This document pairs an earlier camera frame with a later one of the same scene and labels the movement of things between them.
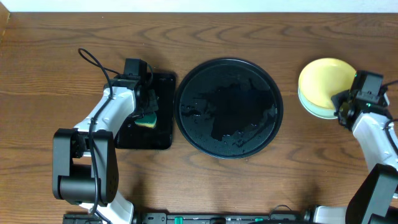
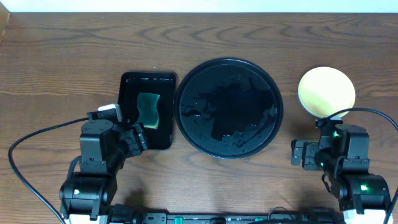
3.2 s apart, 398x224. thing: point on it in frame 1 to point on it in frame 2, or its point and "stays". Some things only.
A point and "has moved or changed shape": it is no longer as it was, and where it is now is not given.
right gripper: (339, 97) to (310, 150)
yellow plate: (321, 79) has moved or changed shape
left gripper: (149, 104) to (133, 140)
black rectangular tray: (132, 135) stays
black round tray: (229, 107) stays
